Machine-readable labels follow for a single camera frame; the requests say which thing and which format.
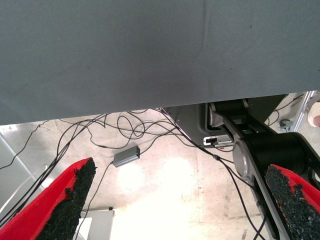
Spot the thin white floor cable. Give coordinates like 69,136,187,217
0,164,49,212

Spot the black cable with ferrite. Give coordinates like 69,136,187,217
159,107,266,240

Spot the dark grey table cloth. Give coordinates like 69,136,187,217
0,0,320,126

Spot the aluminium profile with caster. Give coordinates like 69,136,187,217
278,91,316,132

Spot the white floor box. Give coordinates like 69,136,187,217
74,209,116,240

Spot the grey box with green light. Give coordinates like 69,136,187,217
112,146,141,168

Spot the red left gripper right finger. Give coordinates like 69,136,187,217
264,163,320,240

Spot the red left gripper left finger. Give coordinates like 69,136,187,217
0,157,97,240

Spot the grey metal panel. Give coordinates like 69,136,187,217
0,132,51,213

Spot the thin black floor cable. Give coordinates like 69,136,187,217
89,109,186,148
74,161,116,240
0,122,42,171
0,113,111,226

